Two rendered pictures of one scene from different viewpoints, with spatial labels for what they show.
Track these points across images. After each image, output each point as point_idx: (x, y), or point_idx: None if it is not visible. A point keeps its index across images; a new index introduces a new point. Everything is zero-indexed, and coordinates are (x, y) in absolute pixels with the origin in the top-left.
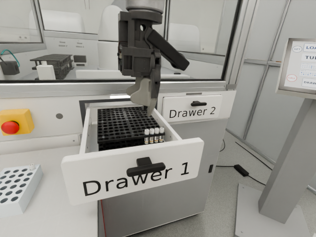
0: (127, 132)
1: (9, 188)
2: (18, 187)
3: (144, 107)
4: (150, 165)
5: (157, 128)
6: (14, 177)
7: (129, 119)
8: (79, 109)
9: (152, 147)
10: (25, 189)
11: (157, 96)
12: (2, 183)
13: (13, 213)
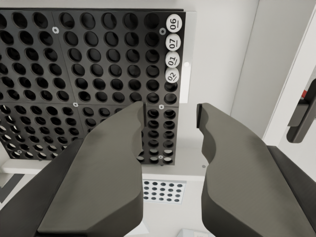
0: (148, 113)
1: (163, 191)
2: (165, 186)
3: (146, 114)
4: (312, 110)
5: (172, 40)
6: (148, 191)
7: (75, 97)
8: (18, 185)
9: (293, 106)
10: (171, 182)
11: (279, 150)
12: (154, 196)
13: None
